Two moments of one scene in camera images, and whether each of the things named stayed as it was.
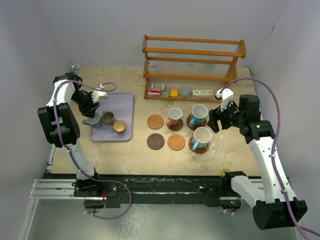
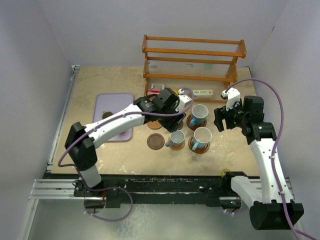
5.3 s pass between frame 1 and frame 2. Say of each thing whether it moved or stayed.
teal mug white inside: stayed
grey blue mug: moved
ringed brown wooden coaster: stayed
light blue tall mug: stayed
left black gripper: moved
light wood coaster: stayed
